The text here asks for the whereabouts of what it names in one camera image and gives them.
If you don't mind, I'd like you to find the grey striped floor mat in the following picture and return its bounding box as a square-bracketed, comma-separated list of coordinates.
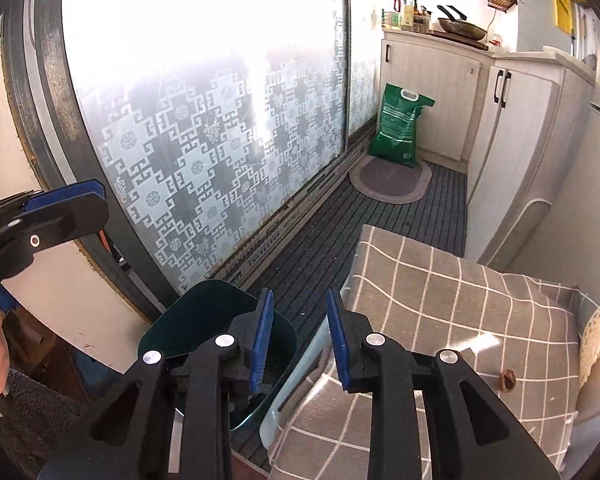
[230, 160, 468, 461]

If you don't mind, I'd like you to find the white refrigerator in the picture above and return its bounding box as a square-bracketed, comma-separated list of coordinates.
[500, 60, 600, 311]

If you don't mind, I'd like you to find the cluster of condiment bottles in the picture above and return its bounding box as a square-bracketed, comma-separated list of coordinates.
[381, 0, 433, 35]

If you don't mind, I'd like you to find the grey checked cloth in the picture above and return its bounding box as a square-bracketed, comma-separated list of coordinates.
[267, 224, 600, 480]

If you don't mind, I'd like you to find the brown wooden board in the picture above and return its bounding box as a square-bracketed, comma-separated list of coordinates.
[427, 29, 490, 52]

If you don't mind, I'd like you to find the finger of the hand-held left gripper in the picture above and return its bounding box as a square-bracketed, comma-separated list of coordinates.
[0, 194, 110, 286]
[0, 179, 106, 228]

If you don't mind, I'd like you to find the single-handle light cabinet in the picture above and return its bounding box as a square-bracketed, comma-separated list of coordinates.
[380, 27, 493, 163]

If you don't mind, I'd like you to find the metal wok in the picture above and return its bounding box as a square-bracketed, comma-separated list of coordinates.
[437, 5, 488, 41]

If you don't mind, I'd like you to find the dark grey fluffy rug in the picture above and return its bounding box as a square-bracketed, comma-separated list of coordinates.
[0, 367, 88, 480]

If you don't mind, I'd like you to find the grey oval mat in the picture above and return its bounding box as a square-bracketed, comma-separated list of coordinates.
[349, 155, 433, 205]

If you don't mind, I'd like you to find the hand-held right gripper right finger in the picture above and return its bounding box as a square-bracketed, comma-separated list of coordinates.
[326, 288, 561, 480]

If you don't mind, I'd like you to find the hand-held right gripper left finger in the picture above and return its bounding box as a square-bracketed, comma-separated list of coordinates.
[37, 288, 275, 480]

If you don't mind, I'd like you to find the dark green trash bin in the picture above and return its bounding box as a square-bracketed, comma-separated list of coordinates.
[137, 280, 300, 433]

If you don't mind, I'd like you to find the double-door light cabinet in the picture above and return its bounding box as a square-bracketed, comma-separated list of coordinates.
[465, 47, 596, 241]

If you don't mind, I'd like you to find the frosted patterned sliding door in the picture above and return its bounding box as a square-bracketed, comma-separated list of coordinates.
[2, 0, 381, 311]

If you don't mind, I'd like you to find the green rice bag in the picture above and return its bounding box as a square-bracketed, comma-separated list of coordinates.
[367, 82, 436, 168]

